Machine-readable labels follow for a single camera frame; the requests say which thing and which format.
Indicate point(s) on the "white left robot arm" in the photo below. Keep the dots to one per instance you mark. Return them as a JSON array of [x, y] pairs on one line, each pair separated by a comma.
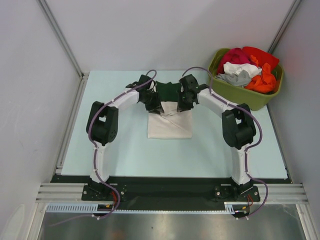
[[102, 129]]

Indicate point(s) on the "crimson shirt in bin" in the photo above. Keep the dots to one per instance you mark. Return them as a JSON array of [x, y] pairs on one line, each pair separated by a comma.
[[234, 56]]

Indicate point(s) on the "grey shirt in bin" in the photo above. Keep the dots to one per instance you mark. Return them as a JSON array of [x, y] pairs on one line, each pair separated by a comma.
[[238, 79]]

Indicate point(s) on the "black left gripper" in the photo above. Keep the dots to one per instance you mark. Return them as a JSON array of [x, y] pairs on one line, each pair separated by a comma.
[[156, 108]]

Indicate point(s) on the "white shirt in bin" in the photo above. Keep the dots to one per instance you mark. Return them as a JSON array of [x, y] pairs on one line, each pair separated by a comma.
[[231, 68]]

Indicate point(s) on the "red shirt in bin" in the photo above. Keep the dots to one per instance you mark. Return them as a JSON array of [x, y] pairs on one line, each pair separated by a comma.
[[260, 57]]

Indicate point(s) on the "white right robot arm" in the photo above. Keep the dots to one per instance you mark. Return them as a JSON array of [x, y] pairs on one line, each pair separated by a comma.
[[238, 131]]

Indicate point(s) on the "aluminium frame post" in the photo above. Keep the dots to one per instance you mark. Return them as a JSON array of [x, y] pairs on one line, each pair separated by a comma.
[[296, 4], [53, 23]]

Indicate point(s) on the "green plastic bin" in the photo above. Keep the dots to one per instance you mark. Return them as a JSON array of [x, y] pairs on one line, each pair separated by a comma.
[[253, 99]]

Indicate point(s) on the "right aluminium frame post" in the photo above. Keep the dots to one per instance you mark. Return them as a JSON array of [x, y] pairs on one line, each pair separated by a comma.
[[296, 4]]

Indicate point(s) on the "cream and green t-shirt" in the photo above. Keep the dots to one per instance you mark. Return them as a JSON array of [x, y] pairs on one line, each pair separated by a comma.
[[171, 124]]

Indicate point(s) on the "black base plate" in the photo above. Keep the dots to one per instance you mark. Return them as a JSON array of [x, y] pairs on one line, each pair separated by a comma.
[[166, 190]]

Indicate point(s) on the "left aluminium frame post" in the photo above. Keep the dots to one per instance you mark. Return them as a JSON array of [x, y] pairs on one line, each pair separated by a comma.
[[53, 23]]

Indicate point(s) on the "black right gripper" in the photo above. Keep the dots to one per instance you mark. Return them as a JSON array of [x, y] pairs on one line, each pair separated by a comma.
[[181, 106]]

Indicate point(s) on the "orange shirt in bin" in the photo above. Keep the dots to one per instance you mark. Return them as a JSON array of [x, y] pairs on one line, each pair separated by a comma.
[[264, 83]]

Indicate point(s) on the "white slotted cable duct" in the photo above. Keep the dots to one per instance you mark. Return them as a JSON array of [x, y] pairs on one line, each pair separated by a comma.
[[174, 207]]

